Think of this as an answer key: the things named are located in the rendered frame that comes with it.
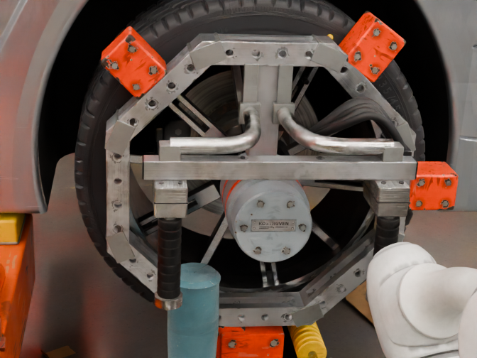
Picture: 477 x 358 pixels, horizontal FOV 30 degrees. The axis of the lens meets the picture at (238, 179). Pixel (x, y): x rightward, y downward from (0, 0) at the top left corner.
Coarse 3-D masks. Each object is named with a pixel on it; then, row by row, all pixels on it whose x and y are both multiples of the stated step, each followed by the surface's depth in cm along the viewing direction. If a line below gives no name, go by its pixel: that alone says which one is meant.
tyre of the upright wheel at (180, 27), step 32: (160, 0) 171; (192, 0) 159; (224, 0) 153; (256, 0) 153; (288, 0) 155; (320, 0) 166; (160, 32) 153; (192, 32) 153; (224, 32) 154; (256, 32) 155; (288, 32) 156; (320, 32) 156; (96, 96) 156; (128, 96) 156; (384, 96) 162; (96, 128) 158; (416, 128) 165; (96, 160) 160; (416, 160) 167; (96, 192) 162; (96, 224) 164
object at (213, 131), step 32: (192, 128) 162; (352, 128) 187; (192, 192) 167; (352, 192) 181; (224, 224) 170; (320, 224) 186; (352, 224) 175; (192, 256) 180; (224, 256) 186; (320, 256) 176; (224, 288) 173; (256, 288) 174; (288, 288) 174
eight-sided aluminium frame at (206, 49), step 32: (192, 64) 147; (224, 64) 148; (320, 64) 149; (160, 96) 148; (352, 96) 152; (128, 128) 149; (128, 160) 152; (128, 192) 154; (128, 224) 156; (128, 256) 158; (352, 256) 169; (320, 288) 167; (352, 288) 166; (224, 320) 166; (256, 320) 166; (288, 320) 167
